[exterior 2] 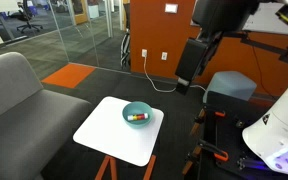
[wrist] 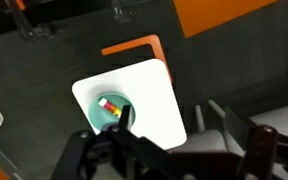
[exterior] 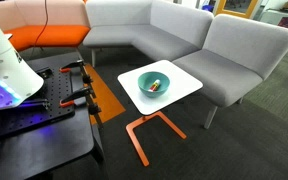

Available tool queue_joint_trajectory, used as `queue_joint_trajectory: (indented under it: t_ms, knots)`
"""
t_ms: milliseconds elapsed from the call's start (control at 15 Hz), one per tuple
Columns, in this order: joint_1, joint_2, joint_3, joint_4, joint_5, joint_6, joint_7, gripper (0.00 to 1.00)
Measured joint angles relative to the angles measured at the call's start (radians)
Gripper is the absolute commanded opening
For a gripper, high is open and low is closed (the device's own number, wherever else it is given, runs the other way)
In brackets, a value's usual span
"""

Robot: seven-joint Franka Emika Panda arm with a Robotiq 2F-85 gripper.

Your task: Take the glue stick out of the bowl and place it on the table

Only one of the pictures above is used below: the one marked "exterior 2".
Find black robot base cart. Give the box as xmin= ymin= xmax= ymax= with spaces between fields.
xmin=197 ymin=90 xmax=288 ymax=180

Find black office chair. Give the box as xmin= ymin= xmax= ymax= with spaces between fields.
xmin=16 ymin=0 xmax=43 ymax=33

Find orange black clamp upper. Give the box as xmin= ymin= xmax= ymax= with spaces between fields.
xmin=194 ymin=107 xmax=227 ymax=125

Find white wall switch plate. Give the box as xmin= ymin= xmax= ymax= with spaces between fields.
xmin=165 ymin=4 xmax=178 ymax=14

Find whiteboard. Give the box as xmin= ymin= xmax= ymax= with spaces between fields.
xmin=189 ymin=2 xmax=288 ymax=37

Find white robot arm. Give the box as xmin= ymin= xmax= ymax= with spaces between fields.
xmin=176 ymin=0 xmax=288 ymax=174

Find orange table legs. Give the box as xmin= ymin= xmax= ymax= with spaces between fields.
xmin=95 ymin=155 xmax=156 ymax=180

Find orange black clamp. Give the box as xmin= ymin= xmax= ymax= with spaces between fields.
xmin=194 ymin=107 xmax=227 ymax=125
xmin=182 ymin=139 xmax=229 ymax=175

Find white power cable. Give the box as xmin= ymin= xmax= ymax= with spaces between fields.
xmin=142 ymin=55 xmax=208 ymax=94

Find teal bowl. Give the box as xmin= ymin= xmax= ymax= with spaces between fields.
xmin=122 ymin=101 xmax=153 ymax=129

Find black white chair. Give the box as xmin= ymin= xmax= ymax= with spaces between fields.
xmin=120 ymin=3 xmax=130 ymax=68

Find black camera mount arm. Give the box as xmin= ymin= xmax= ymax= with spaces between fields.
xmin=224 ymin=32 xmax=288 ymax=64

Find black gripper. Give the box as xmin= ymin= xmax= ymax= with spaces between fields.
xmin=175 ymin=32 xmax=223 ymax=95

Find red yellow glue stick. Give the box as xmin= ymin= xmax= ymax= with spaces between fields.
xmin=127 ymin=113 xmax=148 ymax=121

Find white wall outlet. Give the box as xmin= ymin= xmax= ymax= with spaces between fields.
xmin=161 ymin=52 xmax=168 ymax=60
xmin=141 ymin=49 xmax=148 ymax=58

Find light blue stool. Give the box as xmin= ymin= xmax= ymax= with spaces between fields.
xmin=203 ymin=71 xmax=257 ymax=102

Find white wall outlet right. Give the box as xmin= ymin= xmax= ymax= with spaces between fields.
xmin=161 ymin=52 xmax=168 ymax=60

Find grey sofa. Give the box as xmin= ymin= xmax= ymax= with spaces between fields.
xmin=0 ymin=52 xmax=92 ymax=180

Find orange black clamp lower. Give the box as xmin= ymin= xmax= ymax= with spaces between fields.
xmin=182 ymin=139 xmax=229 ymax=175

